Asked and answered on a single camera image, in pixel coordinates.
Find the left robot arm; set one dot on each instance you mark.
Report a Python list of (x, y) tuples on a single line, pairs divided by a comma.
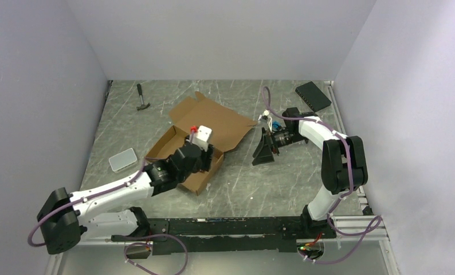
[(68, 217)]

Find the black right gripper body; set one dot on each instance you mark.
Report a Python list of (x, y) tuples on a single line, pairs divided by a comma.
[(284, 137)]

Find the black blue highlighter marker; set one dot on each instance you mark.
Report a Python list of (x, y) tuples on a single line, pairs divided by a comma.
[(276, 126)]

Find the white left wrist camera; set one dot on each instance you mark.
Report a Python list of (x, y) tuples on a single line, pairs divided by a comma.
[(200, 136)]

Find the black handled hammer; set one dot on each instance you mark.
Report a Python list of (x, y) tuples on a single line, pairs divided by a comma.
[(143, 105)]

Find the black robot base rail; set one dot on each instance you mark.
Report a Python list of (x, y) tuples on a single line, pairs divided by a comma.
[(282, 234)]

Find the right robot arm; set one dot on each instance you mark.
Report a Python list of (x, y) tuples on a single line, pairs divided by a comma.
[(343, 164)]

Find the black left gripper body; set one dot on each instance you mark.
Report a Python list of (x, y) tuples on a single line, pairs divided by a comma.
[(204, 161)]

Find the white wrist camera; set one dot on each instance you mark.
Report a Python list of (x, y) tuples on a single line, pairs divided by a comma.
[(266, 118), (200, 136)]

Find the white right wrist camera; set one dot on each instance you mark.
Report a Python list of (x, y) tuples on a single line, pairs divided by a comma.
[(266, 118)]

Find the white plastic box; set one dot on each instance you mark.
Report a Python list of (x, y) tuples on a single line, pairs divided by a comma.
[(123, 160)]

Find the brown cardboard box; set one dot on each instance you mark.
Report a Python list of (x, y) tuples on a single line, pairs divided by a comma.
[(212, 125)]

